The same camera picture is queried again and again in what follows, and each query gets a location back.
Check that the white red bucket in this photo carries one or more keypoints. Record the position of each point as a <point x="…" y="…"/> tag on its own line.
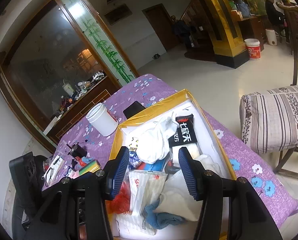
<point x="253" y="47"/>

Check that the red and blue sponge pack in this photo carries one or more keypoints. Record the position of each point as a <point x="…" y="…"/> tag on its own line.
<point x="157" y="166"/>

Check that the white plastic jar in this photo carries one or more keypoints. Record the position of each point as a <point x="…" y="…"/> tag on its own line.
<point x="100" y="118"/>

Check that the striped cushioned stool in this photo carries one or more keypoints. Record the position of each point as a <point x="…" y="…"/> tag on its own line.
<point x="269" y="123"/>

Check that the bamboo painted panel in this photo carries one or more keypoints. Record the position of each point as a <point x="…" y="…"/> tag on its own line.
<point x="100" y="41"/>

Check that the lined notepad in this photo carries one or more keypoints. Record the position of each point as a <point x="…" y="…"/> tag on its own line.
<point x="57" y="164"/>

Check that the white towel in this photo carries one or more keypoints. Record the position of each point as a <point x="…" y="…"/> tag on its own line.
<point x="175" y="199"/>

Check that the blue white patterned bag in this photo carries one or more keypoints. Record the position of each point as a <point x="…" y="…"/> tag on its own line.
<point x="134" y="161"/>

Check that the black cylindrical motor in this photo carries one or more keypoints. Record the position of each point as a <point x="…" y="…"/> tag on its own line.
<point x="76" y="150"/>

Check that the yellow green sponge pack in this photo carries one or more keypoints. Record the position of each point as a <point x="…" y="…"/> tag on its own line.
<point x="92" y="166"/>

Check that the small red wrapper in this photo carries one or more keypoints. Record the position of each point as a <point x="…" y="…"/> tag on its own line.
<point x="82" y="161"/>

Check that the red plastic bag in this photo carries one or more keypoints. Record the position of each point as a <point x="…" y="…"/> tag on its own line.
<point x="121" y="203"/>

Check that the yellow cardboard box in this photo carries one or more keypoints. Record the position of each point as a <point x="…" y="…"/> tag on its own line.
<point x="153" y="127"/>

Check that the lemon print tissue pack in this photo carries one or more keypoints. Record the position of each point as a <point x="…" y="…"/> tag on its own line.
<point x="133" y="144"/>

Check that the white small bin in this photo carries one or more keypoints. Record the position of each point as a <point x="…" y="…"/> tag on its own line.
<point x="271" y="37"/>

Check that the purple floral tablecloth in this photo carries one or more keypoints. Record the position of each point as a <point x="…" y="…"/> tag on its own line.
<point x="149" y="90"/>

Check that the white bag red lettering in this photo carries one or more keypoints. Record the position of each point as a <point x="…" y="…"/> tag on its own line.
<point x="146" y="187"/>

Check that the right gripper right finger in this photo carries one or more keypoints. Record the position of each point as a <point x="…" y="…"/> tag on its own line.
<point x="248" y="215"/>

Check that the wooden sideboard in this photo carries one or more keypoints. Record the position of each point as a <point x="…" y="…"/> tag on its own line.
<point x="50" y="75"/>

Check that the black eyeglasses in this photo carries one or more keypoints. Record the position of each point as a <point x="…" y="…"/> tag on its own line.
<point x="48" y="177"/>

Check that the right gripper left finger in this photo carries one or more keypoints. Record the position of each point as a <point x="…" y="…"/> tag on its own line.
<point x="99" y="187"/>

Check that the black snack bag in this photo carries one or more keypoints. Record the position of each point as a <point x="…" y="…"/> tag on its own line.
<point x="185" y="133"/>

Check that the black smartphone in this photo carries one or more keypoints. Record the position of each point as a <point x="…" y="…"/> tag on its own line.
<point x="133" y="109"/>

